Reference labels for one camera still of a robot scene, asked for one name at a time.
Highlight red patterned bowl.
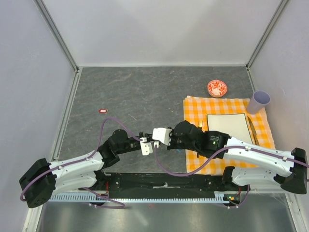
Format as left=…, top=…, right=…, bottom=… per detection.
left=207, top=80, right=228, bottom=98

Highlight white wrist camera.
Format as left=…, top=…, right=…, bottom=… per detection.
left=152, top=128, right=172, bottom=146
left=140, top=137, right=153, bottom=156

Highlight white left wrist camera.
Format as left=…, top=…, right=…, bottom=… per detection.
left=140, top=137, right=153, bottom=156

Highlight lilac plastic cup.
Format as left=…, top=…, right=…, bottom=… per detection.
left=246, top=91, right=270, bottom=115

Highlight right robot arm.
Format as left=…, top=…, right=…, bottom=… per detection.
left=164, top=120, right=309, bottom=194

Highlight red key tag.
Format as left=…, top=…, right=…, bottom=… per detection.
left=98, top=109, right=108, bottom=114

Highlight orange checkered cloth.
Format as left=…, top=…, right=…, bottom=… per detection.
left=183, top=96, right=275, bottom=175

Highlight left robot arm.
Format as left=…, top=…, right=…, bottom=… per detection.
left=19, top=129, right=152, bottom=208

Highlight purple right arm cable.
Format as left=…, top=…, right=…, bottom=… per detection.
left=154, top=142, right=309, bottom=209

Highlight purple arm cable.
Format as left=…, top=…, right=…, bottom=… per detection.
left=154, top=142, right=309, bottom=209
left=19, top=116, right=143, bottom=209

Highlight white square plate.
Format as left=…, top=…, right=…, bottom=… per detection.
left=207, top=113, right=253, bottom=144

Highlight light blue cable duct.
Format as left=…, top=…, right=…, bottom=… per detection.
left=48, top=192, right=229, bottom=203

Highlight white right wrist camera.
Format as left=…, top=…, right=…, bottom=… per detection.
left=152, top=128, right=172, bottom=146

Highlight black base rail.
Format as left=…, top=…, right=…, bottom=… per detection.
left=89, top=173, right=250, bottom=200

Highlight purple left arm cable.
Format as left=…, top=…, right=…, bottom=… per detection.
left=19, top=116, right=143, bottom=209

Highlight gold knife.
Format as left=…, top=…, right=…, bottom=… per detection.
left=247, top=117, right=260, bottom=146

